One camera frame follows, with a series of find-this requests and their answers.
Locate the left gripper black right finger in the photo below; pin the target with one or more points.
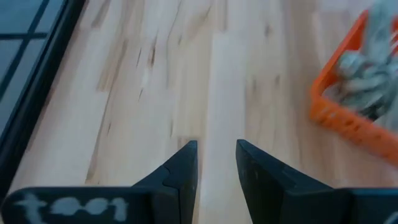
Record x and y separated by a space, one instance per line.
267 193

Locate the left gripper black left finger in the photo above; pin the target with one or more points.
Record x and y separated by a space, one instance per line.
183 174

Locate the orange plastic slotted basket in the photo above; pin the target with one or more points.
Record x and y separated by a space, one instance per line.
342 123

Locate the green white sweetener packet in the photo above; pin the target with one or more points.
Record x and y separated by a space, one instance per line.
370 87
354 65

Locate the pile of grey items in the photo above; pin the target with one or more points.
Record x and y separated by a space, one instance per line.
377 31

